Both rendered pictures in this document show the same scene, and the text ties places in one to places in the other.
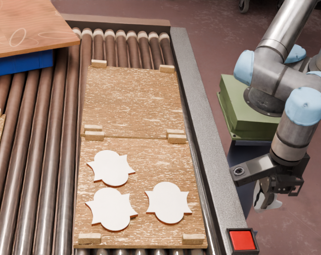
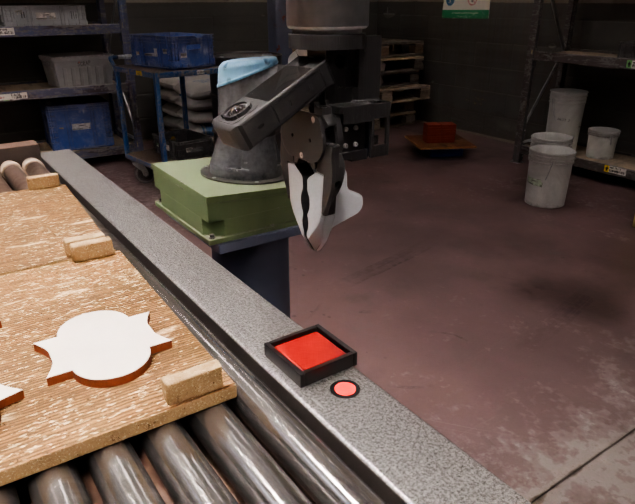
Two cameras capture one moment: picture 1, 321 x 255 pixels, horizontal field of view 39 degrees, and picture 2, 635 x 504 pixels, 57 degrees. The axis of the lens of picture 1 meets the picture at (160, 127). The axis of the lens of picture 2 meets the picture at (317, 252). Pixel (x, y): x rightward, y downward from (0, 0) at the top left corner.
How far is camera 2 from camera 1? 0.67 m
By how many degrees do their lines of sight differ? 25
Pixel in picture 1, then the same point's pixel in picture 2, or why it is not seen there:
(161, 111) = (47, 230)
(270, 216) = not seen: hidden behind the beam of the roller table
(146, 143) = (23, 276)
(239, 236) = (300, 345)
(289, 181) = (361, 106)
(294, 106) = not seen: outside the picture
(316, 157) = (348, 320)
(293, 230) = not seen: hidden behind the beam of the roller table
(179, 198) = (129, 327)
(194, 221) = (185, 356)
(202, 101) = (131, 208)
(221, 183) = (217, 289)
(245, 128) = (226, 214)
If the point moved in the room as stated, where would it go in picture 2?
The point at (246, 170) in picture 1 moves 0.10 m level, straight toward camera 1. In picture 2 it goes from (254, 103) to (257, 126)
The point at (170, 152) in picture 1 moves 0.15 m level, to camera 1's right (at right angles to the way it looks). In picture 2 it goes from (84, 273) to (191, 256)
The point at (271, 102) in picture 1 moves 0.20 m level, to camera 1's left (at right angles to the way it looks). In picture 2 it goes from (253, 161) to (149, 172)
